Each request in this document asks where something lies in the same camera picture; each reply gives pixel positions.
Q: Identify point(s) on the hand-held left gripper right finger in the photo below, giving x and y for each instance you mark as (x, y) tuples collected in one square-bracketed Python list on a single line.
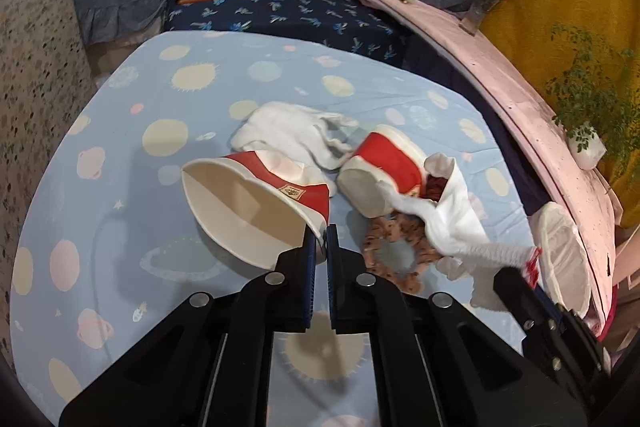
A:
[(334, 297)]

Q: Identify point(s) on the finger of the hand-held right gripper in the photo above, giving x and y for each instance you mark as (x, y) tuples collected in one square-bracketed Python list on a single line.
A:
[(520, 297)]

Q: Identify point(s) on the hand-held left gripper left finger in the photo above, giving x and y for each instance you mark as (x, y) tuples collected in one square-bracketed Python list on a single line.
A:
[(309, 292)]

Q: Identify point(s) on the white lined trash bin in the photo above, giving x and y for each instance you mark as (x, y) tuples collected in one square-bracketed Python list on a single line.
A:
[(560, 252)]

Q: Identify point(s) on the leopard-print scrunchie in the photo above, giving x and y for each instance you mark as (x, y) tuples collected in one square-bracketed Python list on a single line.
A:
[(380, 237)]

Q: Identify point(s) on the white cloth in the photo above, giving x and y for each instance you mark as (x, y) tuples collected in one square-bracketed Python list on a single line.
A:
[(455, 217), (285, 129)]

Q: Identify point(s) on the large red paper cup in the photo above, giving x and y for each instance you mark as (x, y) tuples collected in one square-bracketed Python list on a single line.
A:
[(240, 207)]

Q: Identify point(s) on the small red paper cup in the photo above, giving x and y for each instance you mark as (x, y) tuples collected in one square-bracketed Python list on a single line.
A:
[(395, 162)]

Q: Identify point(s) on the blue planet-print blanket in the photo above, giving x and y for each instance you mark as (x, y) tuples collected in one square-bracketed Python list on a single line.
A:
[(150, 257)]

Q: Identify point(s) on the green plant in white pot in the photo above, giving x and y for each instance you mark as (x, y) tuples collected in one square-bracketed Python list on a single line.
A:
[(590, 147)]

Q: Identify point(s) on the pink sheet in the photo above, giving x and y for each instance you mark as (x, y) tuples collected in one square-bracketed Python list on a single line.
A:
[(500, 77)]

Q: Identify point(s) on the dark blue patterned cloth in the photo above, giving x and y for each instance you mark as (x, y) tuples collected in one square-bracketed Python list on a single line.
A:
[(300, 22)]

